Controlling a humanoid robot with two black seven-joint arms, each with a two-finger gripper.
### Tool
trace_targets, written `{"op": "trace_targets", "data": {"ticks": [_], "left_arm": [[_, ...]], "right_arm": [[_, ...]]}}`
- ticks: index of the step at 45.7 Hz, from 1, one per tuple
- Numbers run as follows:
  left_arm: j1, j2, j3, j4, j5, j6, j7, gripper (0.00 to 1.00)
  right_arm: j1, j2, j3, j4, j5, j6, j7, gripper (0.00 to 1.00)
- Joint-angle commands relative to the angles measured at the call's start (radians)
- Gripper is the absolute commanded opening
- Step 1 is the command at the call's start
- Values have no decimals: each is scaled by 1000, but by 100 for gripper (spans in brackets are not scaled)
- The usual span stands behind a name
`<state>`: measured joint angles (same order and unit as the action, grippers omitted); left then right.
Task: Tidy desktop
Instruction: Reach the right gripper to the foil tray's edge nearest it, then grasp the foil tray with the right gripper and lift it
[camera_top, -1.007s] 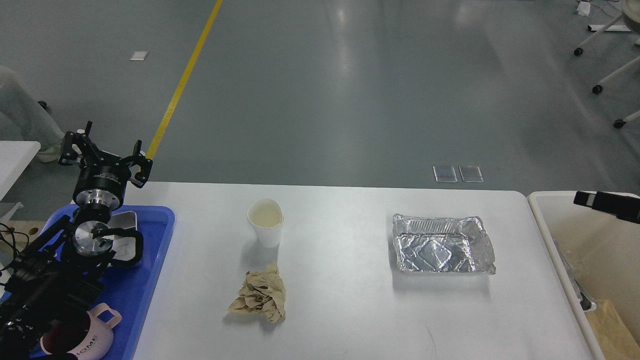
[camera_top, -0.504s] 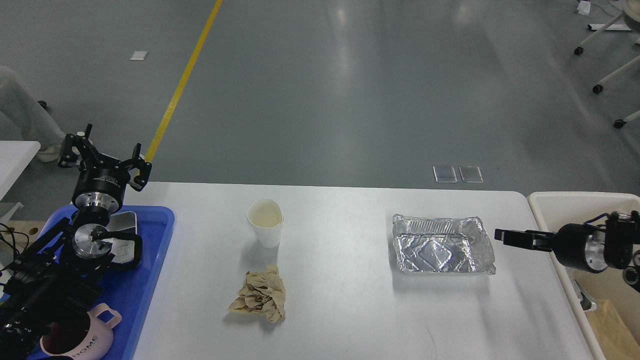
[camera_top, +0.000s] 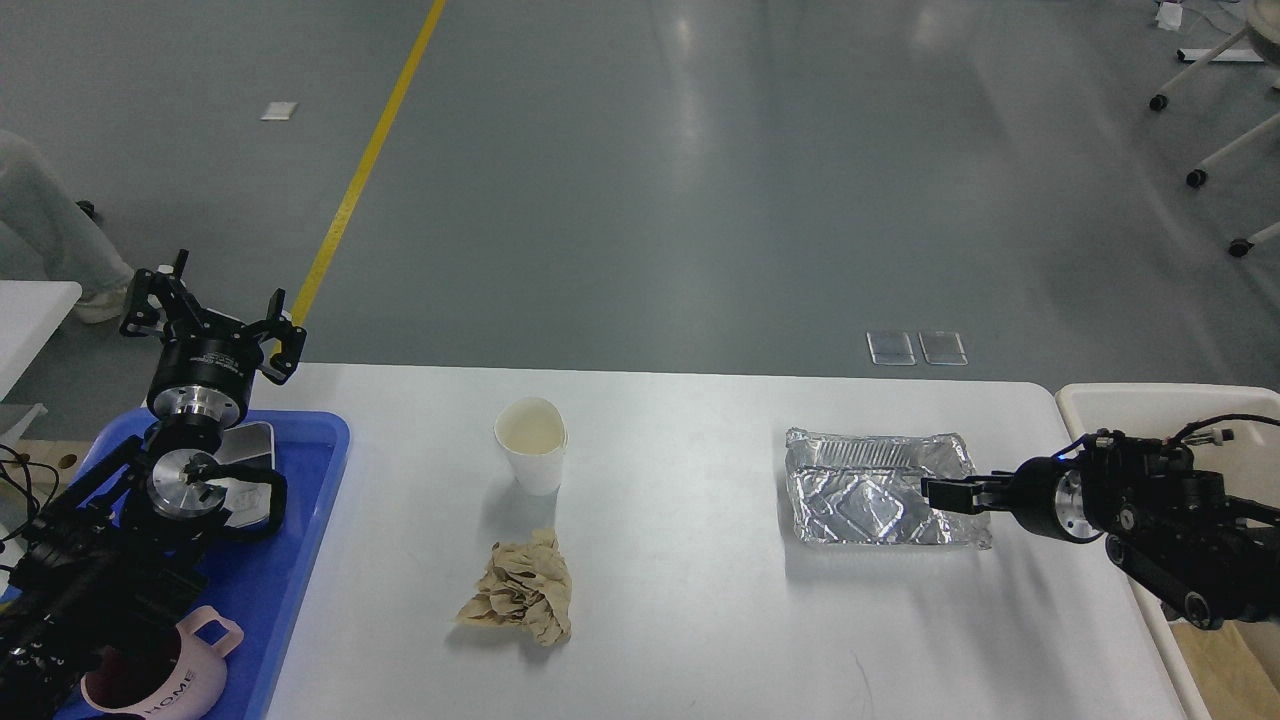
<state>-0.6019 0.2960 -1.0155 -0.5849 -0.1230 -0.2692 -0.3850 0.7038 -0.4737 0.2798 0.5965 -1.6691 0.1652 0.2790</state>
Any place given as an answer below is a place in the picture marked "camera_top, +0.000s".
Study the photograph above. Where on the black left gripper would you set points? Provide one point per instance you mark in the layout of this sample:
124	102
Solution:
207	366

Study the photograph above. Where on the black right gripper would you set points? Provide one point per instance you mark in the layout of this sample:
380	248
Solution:
1035	496

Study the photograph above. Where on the aluminium foil tray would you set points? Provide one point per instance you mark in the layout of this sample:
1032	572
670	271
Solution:
867	491

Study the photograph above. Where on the stainless steel rectangular container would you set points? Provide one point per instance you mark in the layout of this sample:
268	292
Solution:
251	444

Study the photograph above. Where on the pink HOME mug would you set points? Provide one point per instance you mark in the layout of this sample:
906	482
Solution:
182	679

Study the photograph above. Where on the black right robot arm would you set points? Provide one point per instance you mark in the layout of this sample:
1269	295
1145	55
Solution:
1173	528

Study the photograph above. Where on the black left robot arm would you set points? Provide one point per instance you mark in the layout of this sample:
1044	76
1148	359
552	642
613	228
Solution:
111	563

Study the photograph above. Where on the right clear floor plate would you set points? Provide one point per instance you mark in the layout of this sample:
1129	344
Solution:
943	348

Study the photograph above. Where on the clear floor plate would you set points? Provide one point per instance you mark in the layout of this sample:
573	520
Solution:
890	348
943	348

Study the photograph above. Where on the left clear floor plate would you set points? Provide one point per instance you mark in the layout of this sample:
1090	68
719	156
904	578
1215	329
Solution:
890	348

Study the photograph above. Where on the white side table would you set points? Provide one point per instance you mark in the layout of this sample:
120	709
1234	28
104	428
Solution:
30	312

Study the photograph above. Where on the person in grey trousers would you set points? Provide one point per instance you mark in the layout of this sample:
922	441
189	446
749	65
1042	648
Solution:
38	210

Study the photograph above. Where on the blue plastic tray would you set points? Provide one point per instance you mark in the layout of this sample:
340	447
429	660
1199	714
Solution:
260	585

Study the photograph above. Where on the white plastic bin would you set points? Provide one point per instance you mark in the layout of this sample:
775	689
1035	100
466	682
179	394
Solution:
1230	673

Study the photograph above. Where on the white paper cup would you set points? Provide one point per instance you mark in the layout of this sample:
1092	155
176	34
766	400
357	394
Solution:
533	436

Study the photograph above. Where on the crumpled brown paper napkin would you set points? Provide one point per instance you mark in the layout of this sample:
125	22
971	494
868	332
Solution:
526	586

